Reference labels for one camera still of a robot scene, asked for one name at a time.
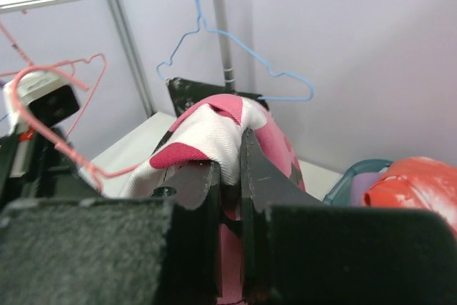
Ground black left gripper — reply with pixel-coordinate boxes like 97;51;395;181
1;126;96;208

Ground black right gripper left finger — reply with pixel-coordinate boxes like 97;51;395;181
1;161;221;304

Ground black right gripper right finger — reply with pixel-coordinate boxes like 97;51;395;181
240;129;456;304

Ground purple trousers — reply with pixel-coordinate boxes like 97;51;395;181
350;172;383;206

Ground pink hanger of black trousers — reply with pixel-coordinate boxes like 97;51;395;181
1;21;35;78

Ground pink patterned trousers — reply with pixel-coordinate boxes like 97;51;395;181
102;94;306;304

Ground orange trousers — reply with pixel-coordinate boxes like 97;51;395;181
361;156;456;231

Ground black white trousers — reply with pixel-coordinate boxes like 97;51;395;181
166;78;269;117

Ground empty light blue hanger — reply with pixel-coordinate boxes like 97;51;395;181
156;0;315;102

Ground teal plastic basin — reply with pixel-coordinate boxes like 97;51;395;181
323;159;392;206

